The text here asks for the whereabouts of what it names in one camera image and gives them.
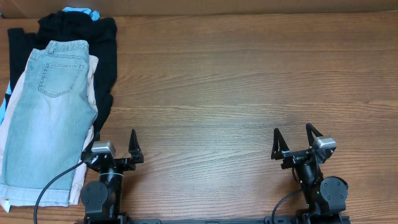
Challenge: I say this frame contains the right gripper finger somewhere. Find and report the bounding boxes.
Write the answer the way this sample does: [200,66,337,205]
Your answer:
[306,123,323,146]
[272,128,290,153]

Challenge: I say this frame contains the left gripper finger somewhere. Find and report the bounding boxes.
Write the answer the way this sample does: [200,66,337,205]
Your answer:
[128,129,141,153]
[90,131,100,149]

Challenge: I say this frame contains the light blue denim shorts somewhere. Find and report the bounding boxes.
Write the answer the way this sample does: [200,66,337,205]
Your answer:
[1,40,96,206]

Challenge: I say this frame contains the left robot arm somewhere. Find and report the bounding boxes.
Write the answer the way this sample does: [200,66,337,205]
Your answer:
[81,130,144,223]

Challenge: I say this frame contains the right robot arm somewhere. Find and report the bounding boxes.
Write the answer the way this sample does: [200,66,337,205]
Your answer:
[271,123,350,223]

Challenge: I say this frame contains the beige folded shorts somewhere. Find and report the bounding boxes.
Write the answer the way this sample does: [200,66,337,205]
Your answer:
[1,55,99,205]

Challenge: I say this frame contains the black garment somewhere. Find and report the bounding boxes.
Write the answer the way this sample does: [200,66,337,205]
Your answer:
[7,11,117,133]

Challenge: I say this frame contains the light blue garment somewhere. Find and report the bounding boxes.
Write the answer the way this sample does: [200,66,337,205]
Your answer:
[1,7,100,123]

